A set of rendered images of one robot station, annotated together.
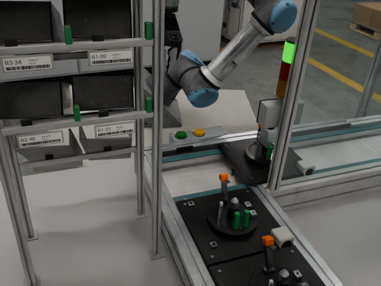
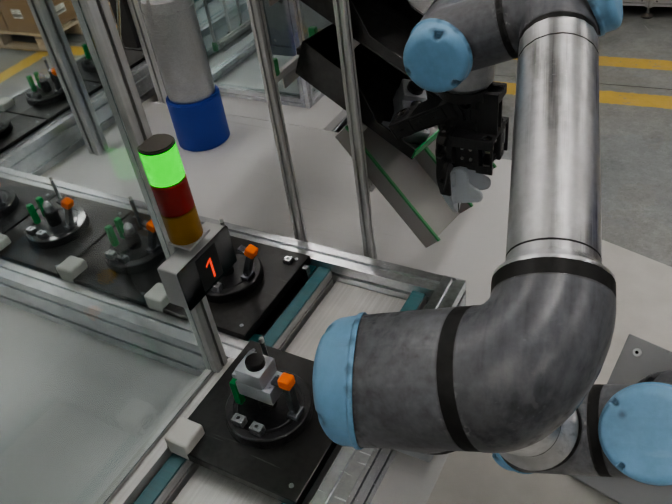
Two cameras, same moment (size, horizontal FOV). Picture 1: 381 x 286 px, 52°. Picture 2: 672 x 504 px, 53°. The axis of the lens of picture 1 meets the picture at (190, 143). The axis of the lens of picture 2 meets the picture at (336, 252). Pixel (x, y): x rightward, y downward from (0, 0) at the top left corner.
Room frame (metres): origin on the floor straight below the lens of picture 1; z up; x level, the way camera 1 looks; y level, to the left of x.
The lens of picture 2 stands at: (1.78, -0.53, 1.84)
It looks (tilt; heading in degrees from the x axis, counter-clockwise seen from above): 39 degrees down; 146
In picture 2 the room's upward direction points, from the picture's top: 9 degrees counter-clockwise
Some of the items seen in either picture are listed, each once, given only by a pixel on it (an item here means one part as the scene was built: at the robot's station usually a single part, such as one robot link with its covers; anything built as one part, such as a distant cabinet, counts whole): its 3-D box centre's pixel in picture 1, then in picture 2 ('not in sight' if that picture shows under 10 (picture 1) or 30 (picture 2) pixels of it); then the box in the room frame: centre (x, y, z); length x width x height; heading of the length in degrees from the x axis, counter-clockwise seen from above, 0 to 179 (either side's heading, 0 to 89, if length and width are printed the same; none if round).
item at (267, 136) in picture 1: (270, 135); (253, 373); (1.11, -0.26, 1.06); 0.08 x 0.04 x 0.07; 23
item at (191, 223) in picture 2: (286, 87); (181, 221); (1.00, -0.25, 1.28); 0.05 x 0.05 x 0.05
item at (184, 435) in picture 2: not in sight; (185, 438); (1.07, -0.38, 0.97); 0.05 x 0.05 x 0.04; 22
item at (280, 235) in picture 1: (233, 209); (223, 262); (0.80, -0.13, 1.01); 0.24 x 0.24 x 0.13; 22
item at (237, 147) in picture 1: (263, 158); (271, 414); (1.12, -0.26, 0.96); 0.24 x 0.24 x 0.02; 22
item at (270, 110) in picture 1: (286, 84); (180, 217); (1.00, -0.25, 1.29); 0.12 x 0.05 x 0.25; 112
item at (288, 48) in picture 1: (293, 51); (162, 162); (1.00, -0.25, 1.38); 0.05 x 0.05 x 0.05
